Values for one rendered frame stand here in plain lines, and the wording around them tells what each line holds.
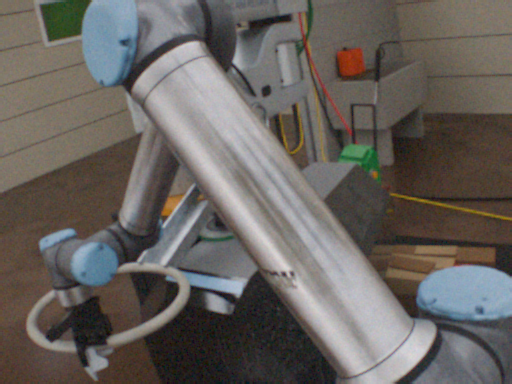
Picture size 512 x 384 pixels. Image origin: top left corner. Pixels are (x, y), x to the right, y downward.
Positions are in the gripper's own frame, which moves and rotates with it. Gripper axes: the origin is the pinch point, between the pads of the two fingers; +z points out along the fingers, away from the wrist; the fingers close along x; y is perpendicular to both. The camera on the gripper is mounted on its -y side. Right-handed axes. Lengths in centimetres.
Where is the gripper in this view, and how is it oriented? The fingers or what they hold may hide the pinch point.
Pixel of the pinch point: (94, 370)
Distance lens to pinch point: 130.8
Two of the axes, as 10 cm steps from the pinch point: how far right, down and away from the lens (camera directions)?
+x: -0.8, -2.3, 9.7
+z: 1.9, 9.5, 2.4
